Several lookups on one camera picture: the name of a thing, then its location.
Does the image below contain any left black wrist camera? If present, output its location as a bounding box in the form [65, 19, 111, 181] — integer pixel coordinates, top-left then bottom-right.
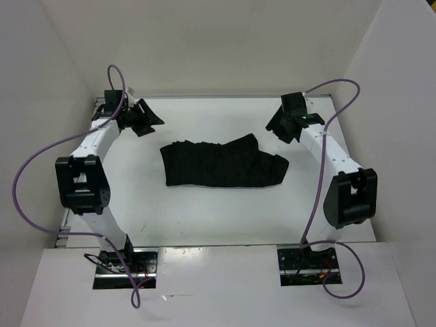
[104, 89, 125, 116]

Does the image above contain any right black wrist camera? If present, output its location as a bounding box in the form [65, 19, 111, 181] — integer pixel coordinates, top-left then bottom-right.
[281, 92, 307, 117]

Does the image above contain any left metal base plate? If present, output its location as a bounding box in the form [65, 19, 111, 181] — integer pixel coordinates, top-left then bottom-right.
[84, 247, 159, 290]

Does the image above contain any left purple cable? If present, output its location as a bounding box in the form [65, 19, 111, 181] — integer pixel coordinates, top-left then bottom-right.
[12, 64, 144, 310]

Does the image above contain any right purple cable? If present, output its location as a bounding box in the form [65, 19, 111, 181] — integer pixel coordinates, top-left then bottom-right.
[299, 78, 367, 300]

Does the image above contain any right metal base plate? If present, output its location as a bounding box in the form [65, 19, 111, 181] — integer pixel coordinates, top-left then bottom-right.
[277, 246, 342, 286]

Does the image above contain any purple cable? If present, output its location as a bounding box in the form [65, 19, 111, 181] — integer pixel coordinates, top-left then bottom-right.
[299, 78, 367, 300]
[12, 64, 144, 310]

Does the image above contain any metal base plate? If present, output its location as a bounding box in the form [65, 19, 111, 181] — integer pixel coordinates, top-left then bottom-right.
[277, 246, 342, 286]
[84, 247, 159, 290]

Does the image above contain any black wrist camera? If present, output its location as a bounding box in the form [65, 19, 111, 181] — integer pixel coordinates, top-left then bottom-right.
[281, 92, 307, 117]
[104, 89, 125, 116]

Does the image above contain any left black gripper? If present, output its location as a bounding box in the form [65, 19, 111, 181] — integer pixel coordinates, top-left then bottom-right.
[121, 99, 164, 138]

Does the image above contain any black pleated skirt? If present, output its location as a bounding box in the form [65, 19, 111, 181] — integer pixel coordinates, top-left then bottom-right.
[160, 134, 289, 188]

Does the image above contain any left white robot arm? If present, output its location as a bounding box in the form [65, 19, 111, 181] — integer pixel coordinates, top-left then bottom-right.
[55, 91, 164, 273]

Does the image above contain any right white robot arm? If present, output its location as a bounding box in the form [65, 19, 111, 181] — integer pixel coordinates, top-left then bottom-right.
[266, 104, 378, 268]

